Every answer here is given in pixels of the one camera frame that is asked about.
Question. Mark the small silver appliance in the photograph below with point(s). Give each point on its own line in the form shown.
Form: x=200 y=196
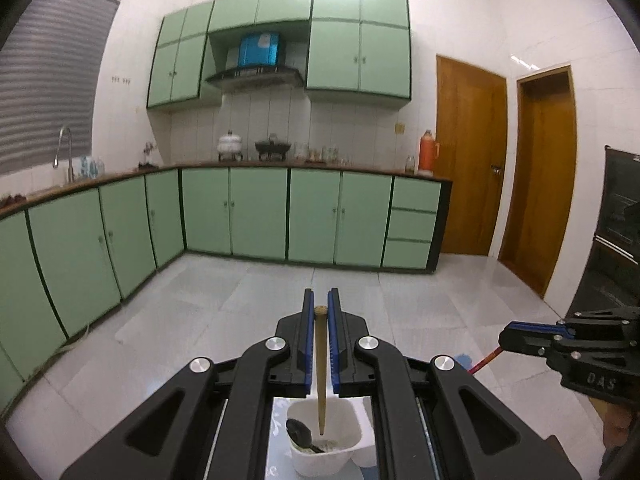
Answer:
x=150 y=157

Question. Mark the green base cabinet run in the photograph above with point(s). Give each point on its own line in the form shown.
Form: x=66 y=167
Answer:
x=75 y=260

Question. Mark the red patterned chopstick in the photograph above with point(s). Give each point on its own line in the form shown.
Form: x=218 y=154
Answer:
x=484 y=361

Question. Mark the black glass-front cabinet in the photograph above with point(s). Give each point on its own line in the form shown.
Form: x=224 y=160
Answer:
x=617 y=220

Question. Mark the recessed wooden door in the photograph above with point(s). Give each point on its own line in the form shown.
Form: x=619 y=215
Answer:
x=542 y=185

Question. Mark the green wall cabinet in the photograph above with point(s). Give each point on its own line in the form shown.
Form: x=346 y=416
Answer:
x=357 y=50
x=260 y=7
x=182 y=65

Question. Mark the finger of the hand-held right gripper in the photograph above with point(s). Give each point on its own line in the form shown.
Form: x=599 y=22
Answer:
x=525 y=342
x=537 y=328

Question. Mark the tan wooden chopstick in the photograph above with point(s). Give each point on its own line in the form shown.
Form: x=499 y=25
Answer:
x=320 y=360

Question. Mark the clear plastic bottles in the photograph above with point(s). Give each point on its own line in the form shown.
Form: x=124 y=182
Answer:
x=92 y=167

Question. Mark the grey window blind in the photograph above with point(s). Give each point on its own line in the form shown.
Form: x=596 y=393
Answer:
x=50 y=85

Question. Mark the metal sink faucet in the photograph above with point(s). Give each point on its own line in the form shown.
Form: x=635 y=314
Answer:
x=69 y=160

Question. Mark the dark cloth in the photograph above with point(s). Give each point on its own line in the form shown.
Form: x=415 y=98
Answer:
x=12 y=199

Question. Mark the orange thermos flask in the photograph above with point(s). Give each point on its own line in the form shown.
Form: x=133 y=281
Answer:
x=427 y=155

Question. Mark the black lidded wok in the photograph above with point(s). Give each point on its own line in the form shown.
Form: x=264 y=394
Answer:
x=272 y=147

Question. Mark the brown kitchen countertop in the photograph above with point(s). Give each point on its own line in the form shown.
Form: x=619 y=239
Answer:
x=45 y=195

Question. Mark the closed wooden door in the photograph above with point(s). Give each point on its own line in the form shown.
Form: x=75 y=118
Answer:
x=467 y=160

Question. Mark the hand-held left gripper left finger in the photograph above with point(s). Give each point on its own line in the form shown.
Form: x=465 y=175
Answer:
x=308 y=360

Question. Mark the white plastic utensil holder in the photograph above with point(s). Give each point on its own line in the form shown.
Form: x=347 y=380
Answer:
x=345 y=420

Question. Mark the green base cabinet with drawers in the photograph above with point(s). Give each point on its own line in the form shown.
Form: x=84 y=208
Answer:
x=310 y=215

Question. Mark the metal spoon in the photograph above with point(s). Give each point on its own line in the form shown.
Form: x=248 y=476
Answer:
x=300 y=432

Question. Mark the small glass jar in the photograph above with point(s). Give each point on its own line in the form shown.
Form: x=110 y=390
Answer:
x=410 y=165

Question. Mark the row of cups and jars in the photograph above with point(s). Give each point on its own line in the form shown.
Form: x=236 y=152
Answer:
x=322 y=154

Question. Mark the blue printed table mat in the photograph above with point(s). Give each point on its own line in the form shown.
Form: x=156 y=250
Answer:
x=277 y=440

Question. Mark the blue film-wrapped hood chimney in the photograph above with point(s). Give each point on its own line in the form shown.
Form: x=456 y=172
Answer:
x=257 y=50

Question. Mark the white lidded pot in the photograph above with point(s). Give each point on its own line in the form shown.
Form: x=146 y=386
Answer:
x=231 y=144

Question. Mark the black range hood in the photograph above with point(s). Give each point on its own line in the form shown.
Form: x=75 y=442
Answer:
x=255 y=77

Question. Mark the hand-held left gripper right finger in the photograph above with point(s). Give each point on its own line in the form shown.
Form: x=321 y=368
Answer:
x=334 y=360

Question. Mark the person's right hand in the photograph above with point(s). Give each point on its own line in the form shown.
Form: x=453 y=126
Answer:
x=622 y=430

